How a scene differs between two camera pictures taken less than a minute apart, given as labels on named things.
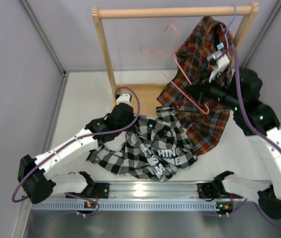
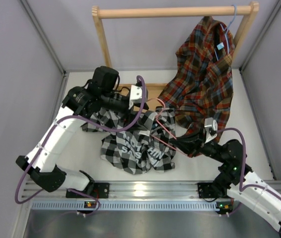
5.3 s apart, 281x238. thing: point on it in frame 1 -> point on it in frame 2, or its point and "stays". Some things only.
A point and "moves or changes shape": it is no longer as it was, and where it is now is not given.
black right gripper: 199,90 -> 192,146
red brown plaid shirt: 204,54 stays
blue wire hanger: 225,30 stays
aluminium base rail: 159,191 stays
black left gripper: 131,117 -> 127,105
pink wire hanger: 142,48 -> 162,127
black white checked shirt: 154,148 moves or changes shape
